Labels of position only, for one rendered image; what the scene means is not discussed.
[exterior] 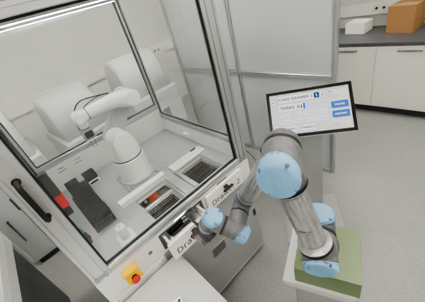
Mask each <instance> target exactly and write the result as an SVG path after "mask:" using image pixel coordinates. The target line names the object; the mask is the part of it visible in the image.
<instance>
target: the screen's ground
mask: <svg viewBox="0 0 425 302"><path fill-rule="evenodd" d="M325 89H326V96H327V97H325V98H320V99H312V100H304V101H299V102H291V103H286V104H278V102H277V104H278V106H274V107H271V105H270V107H271V118H272V124H273V126H274V125H280V119H279V114H281V113H286V112H295V111H304V110H309V109H318V108H323V107H328V110H329V115H330V119H329V120H323V121H313V122H308V123H315V122H317V130H310V131H302V128H301V124H305V123H298V125H299V132H295V133H296V134H297V133H308V132H313V131H324V130H335V129H341V128H351V127H354V120H353V115H352V108H351V103H350V95H349V90H348V85H340V86H335V87H328V88H320V89H315V90H308V91H303V92H295V93H290V94H283V95H275V96H270V97H269V101H270V100H276V99H277V97H280V96H285V95H293V94H301V93H305V92H313V91H317V90H325ZM323 99H327V101H328V105H327V106H322V107H314V108H309V109H300V110H297V105H296V103H301V102H310V101H315V100H323ZM345 99H348V102H349V106H347V107H337V108H331V101H336V100H345ZM342 109H350V116H344V117H339V118H333V114H332V111H336V110H342ZM290 125H296V124H288V125H283V126H280V128H283V127H284V126H290Z"/></svg>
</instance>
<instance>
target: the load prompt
mask: <svg viewBox="0 0 425 302"><path fill-rule="evenodd" d="M325 97H327V96H326V89H325V90H317V91H313V92H305V93H301V94H293V95H285V96H280V97H277V102H278V104H286V103H291V102H299V101H304V100H312V99H320V98H325Z"/></svg>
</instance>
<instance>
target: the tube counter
mask: <svg viewBox="0 0 425 302"><path fill-rule="evenodd" d="M296 105H297V110H300V109H309V108H314V107H322V106H327V105H328V101H327V99H323V100H315V101H310V102H301V103H296Z"/></svg>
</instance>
